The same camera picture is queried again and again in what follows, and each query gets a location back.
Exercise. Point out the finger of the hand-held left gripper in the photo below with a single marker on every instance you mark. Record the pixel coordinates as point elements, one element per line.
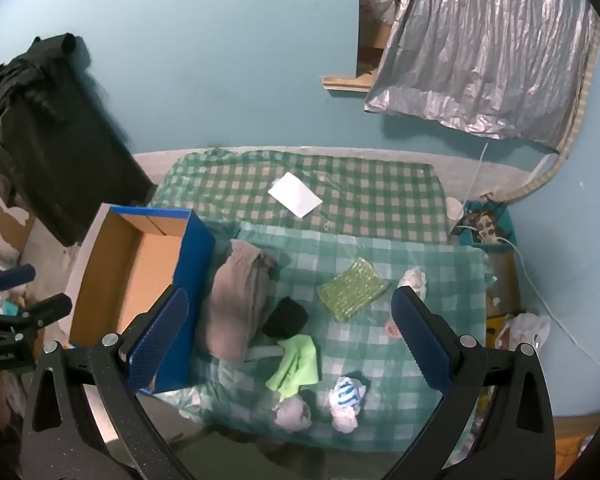
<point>15,276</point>
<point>47,309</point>

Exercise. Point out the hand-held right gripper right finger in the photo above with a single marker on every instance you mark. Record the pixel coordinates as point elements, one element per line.
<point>421,332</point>

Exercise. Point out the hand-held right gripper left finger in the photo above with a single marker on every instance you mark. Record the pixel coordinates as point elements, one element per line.
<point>160,332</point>

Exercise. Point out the blue cardboard box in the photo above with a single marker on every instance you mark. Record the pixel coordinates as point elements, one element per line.
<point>130,270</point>

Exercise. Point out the taupe pants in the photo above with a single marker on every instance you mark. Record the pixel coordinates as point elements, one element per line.
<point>235,300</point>

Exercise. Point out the blue striped white sock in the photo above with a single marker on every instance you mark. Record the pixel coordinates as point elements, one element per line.
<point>345,397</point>

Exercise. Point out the pale grey strip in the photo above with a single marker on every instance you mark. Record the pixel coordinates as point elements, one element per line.
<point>262,352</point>

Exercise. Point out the light green microfiber cloth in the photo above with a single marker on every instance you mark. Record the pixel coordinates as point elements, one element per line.
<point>300,360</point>

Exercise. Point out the black sock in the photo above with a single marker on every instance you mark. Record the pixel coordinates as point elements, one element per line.
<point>285,317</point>

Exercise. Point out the small pink sock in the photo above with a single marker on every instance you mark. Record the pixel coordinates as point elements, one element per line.
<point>392,331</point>

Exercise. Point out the teal white checked blanket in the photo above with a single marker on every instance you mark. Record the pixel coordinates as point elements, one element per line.
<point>370,350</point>

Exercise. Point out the white and pink sock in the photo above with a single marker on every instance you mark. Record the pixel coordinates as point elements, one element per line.
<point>414,277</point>

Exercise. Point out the green bubble wrap pouch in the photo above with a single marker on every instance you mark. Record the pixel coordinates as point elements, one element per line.
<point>352,290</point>

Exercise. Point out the brown cardboard sheet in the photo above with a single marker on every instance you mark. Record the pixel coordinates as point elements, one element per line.
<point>505,280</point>

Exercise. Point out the white plastic bag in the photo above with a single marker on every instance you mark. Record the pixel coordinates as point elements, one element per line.
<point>527,327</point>

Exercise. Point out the white round object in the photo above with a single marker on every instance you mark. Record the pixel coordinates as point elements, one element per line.
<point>453,207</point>

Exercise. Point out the green beige checked blanket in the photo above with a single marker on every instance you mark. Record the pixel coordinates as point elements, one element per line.
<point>380,200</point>

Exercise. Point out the teal basket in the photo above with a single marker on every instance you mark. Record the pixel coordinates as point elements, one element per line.
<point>506,220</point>

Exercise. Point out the black hanging clothes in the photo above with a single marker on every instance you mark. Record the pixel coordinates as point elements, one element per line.
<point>55,135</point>

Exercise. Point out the white paper sheet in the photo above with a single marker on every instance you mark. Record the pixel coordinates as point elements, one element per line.
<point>295,195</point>

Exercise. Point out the patterned beige fabric strip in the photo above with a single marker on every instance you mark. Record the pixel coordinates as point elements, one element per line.
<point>575,125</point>

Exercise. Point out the silver foil curtain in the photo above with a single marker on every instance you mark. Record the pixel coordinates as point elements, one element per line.
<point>480,50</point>

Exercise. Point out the white bag in window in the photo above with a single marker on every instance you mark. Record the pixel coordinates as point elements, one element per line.
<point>380,5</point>

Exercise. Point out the wooden window frame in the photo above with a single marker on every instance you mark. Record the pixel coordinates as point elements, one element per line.
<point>345,83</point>

